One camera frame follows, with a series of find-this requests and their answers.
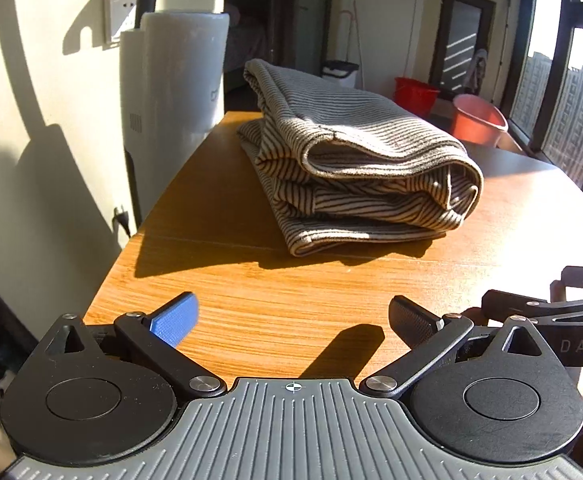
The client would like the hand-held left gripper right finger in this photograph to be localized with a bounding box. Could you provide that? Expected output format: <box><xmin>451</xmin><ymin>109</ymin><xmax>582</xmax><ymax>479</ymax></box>
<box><xmin>360</xmin><ymin>296</ymin><xmax>547</xmax><ymax>401</ymax></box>

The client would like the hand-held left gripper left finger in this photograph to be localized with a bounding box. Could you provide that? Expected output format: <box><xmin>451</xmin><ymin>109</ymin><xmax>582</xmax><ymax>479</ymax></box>
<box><xmin>44</xmin><ymin>291</ymin><xmax>227</xmax><ymax>397</ymax></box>

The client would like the striped knit garment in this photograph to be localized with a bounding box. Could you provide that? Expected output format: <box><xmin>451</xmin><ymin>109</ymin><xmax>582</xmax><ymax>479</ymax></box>
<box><xmin>236</xmin><ymin>58</ymin><xmax>485</xmax><ymax>260</ymax></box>

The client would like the black power plug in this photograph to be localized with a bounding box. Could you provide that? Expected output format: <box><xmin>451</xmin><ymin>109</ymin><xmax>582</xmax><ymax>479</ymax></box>
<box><xmin>113</xmin><ymin>206</ymin><xmax>132</xmax><ymax>239</ymax></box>

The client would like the pink plastic basin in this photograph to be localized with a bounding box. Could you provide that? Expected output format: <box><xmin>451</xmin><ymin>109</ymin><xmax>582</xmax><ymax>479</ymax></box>
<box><xmin>452</xmin><ymin>93</ymin><xmax>510</xmax><ymax>147</ymax></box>

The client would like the white cylindrical air purifier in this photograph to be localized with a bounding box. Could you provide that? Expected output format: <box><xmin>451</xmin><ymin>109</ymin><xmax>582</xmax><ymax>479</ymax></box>
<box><xmin>119</xmin><ymin>10</ymin><xmax>230</xmax><ymax>239</ymax></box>

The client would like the red bucket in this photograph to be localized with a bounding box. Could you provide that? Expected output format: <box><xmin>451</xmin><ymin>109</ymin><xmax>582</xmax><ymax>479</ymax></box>
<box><xmin>394</xmin><ymin>76</ymin><xmax>441</xmax><ymax>117</ymax></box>

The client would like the pale hanging cloth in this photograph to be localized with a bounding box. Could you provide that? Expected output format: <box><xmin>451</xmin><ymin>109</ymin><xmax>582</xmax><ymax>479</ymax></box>
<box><xmin>468</xmin><ymin>50</ymin><xmax>490</xmax><ymax>97</ymax></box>

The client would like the thin dark long pole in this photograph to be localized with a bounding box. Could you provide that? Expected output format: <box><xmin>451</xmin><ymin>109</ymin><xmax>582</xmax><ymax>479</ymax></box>
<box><xmin>496</xmin><ymin>0</ymin><xmax>513</xmax><ymax>104</ymax></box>

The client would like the white trash bin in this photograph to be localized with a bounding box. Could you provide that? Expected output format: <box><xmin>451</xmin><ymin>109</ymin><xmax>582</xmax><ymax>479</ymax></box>
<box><xmin>321</xmin><ymin>60</ymin><xmax>360</xmax><ymax>89</ymax></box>

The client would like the mop with long stick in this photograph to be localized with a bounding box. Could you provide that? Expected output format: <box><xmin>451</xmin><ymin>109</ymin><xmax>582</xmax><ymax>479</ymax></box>
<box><xmin>341</xmin><ymin>0</ymin><xmax>368</xmax><ymax>91</ymax></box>

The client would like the bed with pale bedding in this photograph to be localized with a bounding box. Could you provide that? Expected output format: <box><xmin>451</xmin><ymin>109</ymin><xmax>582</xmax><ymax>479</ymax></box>
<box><xmin>226</xmin><ymin>10</ymin><xmax>273</xmax><ymax>82</ymax></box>

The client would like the black window frame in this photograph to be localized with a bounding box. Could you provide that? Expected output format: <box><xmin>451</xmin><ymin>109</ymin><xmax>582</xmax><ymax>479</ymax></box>
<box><xmin>509</xmin><ymin>0</ymin><xmax>583</xmax><ymax>213</ymax></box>

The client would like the white wall socket plate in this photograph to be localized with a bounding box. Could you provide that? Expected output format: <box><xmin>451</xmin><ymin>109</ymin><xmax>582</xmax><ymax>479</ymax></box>
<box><xmin>104</xmin><ymin>0</ymin><xmax>142</xmax><ymax>50</ymax></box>

